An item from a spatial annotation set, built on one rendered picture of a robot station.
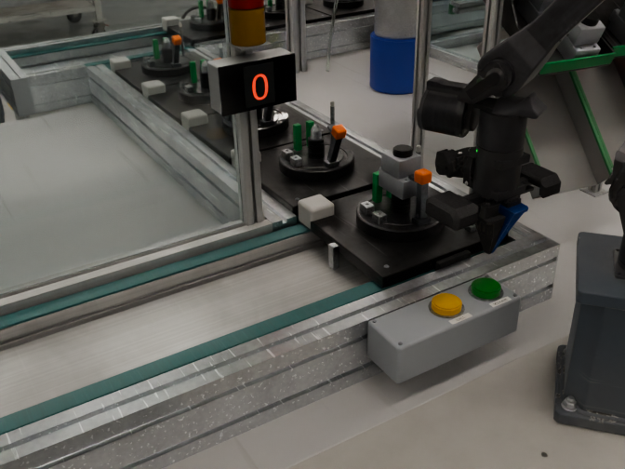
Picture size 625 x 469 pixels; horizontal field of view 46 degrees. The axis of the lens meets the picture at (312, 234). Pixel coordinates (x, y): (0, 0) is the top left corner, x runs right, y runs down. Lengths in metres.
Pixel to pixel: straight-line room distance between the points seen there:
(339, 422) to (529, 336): 0.33
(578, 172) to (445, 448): 0.56
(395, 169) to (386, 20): 0.97
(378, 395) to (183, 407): 0.27
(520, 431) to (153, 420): 0.45
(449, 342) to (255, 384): 0.26
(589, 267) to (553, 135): 0.42
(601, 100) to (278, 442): 0.84
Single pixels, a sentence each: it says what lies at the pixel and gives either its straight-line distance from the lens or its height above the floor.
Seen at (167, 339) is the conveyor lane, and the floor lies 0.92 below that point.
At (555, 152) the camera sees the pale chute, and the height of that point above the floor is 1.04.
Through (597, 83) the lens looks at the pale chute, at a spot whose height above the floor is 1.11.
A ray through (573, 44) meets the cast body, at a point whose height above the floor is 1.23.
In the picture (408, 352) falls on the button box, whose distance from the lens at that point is 0.95.
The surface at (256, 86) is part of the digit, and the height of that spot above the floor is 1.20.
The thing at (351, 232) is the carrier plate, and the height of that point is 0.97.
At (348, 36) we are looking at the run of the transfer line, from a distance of 2.47.
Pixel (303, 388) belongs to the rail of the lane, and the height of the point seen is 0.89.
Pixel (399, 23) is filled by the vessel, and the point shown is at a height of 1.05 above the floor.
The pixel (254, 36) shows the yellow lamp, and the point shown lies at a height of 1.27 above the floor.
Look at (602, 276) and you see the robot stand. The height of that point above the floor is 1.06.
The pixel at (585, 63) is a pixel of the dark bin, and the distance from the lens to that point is 1.23.
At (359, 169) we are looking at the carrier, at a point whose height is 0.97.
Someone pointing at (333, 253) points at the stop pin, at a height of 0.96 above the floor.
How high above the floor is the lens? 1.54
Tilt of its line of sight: 30 degrees down
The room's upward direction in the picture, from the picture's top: 1 degrees counter-clockwise
